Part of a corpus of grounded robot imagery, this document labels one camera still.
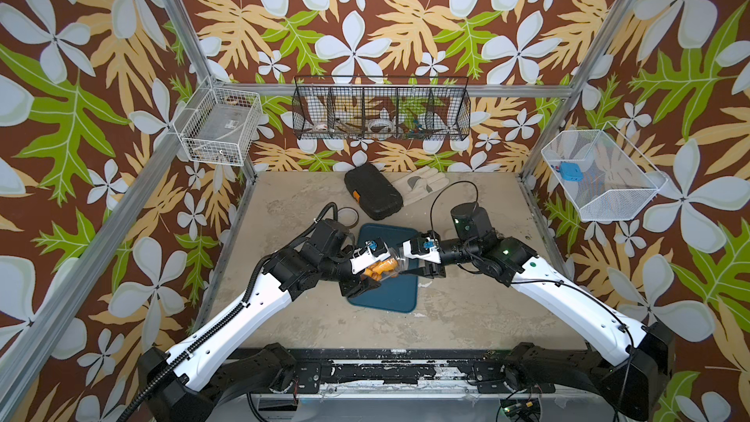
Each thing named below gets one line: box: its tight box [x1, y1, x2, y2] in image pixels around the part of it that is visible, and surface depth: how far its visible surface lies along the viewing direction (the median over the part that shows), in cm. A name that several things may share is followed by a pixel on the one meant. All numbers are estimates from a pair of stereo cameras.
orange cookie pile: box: [364, 257, 399, 282], surface depth 70 cm
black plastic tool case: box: [343, 163, 404, 220], surface depth 110 cm
